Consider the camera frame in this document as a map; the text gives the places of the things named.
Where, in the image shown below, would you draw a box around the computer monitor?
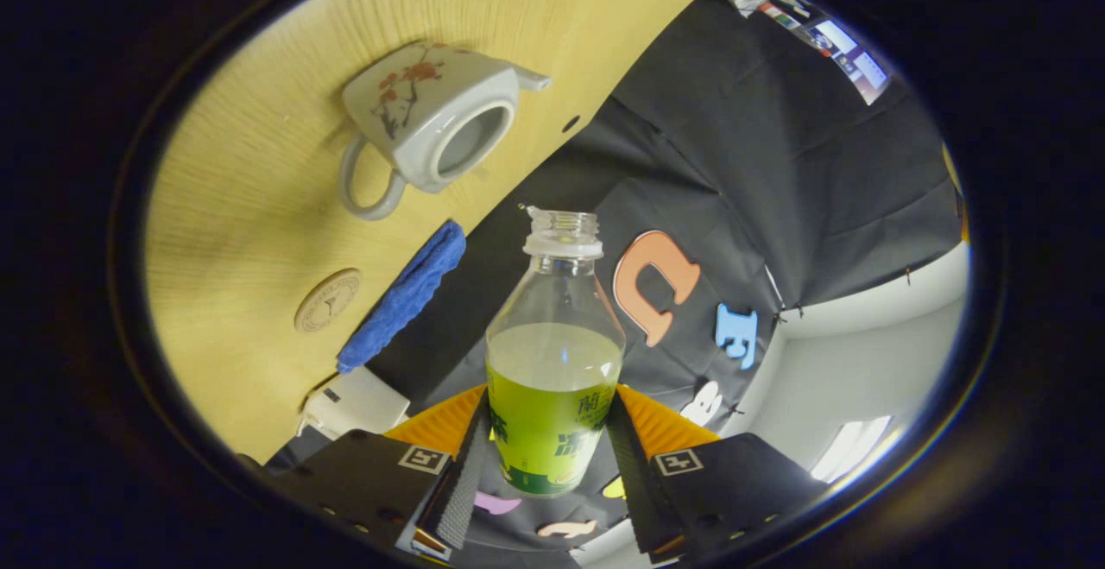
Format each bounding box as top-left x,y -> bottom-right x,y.
807,18 -> 892,106

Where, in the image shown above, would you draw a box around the blue towel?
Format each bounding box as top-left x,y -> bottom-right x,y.
336,219 -> 468,375

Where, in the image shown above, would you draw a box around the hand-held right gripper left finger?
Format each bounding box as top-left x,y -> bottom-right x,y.
259,383 -> 495,563

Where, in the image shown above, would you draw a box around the round wooden coaster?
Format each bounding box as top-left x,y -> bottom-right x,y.
294,268 -> 363,334

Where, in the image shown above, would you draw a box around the white floral teacup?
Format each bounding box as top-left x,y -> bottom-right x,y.
338,41 -> 553,223

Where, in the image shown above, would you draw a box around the white toaster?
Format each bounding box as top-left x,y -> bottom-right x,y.
296,367 -> 412,442

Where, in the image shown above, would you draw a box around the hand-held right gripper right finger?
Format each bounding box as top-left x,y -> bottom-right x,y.
604,383 -> 831,566

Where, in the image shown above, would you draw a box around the green label water bottle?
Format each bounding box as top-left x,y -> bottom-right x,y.
485,206 -> 627,497

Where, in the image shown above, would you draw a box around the red cap plastic bottle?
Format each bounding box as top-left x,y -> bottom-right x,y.
756,1 -> 802,31

